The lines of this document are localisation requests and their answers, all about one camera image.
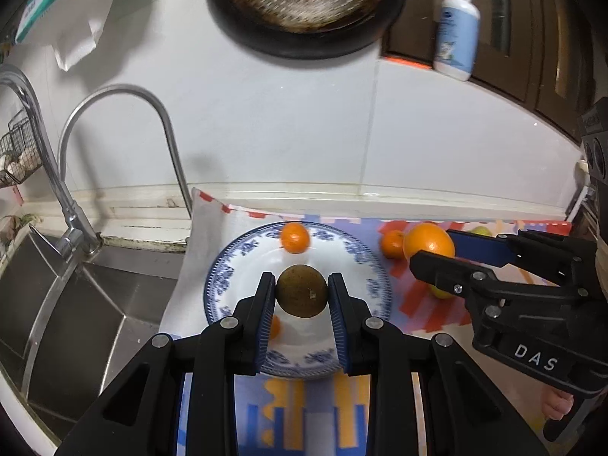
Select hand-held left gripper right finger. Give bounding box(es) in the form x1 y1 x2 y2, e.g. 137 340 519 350
328 272 547 456

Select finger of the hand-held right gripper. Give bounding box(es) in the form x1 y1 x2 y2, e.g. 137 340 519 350
409 252 556 315
446 229 597 290

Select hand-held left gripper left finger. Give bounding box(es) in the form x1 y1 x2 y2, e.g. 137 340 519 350
57 272 277 456

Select large orange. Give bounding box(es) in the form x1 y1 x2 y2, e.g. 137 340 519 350
403 222 457 267

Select brown-green round fruit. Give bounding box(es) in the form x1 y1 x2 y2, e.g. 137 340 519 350
276 264 329 318

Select blue and white patterned plate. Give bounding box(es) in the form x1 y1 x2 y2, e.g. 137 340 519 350
203 221 393 381

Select person's right hand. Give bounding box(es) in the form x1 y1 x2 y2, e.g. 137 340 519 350
544 387 578 421

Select colourful patterned mat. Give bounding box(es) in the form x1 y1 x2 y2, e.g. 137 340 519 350
159 187 575 456

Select stainless steel sink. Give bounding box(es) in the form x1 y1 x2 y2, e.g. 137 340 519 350
0 228 191 442

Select white and blue pump bottle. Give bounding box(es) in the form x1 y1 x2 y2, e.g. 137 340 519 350
432 0 480 82

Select chrome lever faucet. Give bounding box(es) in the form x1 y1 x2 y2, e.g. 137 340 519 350
0 69 103 260

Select curved steel gooseneck faucet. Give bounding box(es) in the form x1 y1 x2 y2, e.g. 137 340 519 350
58 84 193 243

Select black frying pan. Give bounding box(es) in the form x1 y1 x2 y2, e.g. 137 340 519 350
204 0 409 60

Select white paper towel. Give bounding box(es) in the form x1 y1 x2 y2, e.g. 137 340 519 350
54 0 129 72

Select black wire basket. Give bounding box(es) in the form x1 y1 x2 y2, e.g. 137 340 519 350
0 109 43 188

